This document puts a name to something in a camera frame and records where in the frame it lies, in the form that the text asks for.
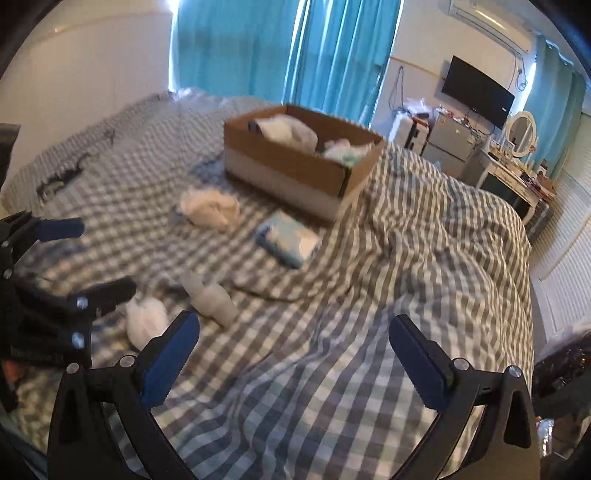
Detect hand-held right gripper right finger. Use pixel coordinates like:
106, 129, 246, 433
389, 315, 543, 480

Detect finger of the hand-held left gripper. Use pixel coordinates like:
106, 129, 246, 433
28, 276, 138, 326
6, 211, 86, 260

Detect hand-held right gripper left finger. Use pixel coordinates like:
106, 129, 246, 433
46, 310, 201, 480

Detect small white wad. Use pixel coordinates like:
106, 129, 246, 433
125, 295, 170, 350

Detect white socks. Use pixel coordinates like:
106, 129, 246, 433
181, 271, 239, 328

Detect blue tissue pack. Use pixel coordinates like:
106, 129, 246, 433
255, 209, 323, 269

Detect brown cardboard box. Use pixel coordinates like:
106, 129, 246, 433
223, 104, 387, 222

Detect grey checked blanket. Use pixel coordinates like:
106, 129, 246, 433
2, 87, 536, 480

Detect dark bag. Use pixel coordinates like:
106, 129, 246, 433
533, 323, 591, 416

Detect white slatted cabinet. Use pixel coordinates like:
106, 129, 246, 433
526, 152, 591, 333

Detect white vanity desk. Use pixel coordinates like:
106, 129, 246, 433
464, 147, 555, 227

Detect pale green cloth in box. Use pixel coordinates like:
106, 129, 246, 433
320, 138, 376, 168

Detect white mini fridge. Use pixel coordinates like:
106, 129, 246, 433
422, 115, 483, 174

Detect white suitcase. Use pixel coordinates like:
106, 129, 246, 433
388, 112, 430, 149

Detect white cloth bundle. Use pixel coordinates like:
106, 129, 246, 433
252, 115, 320, 152

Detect oval white vanity mirror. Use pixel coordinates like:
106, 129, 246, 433
505, 111, 539, 155

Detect teal window curtain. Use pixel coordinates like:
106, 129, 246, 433
170, 0, 403, 127
522, 34, 587, 174

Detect white air conditioner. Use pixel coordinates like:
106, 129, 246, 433
447, 0, 536, 55

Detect black cable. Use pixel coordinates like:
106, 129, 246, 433
36, 154, 114, 197

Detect black wall television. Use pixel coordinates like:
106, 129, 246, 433
441, 55, 516, 131

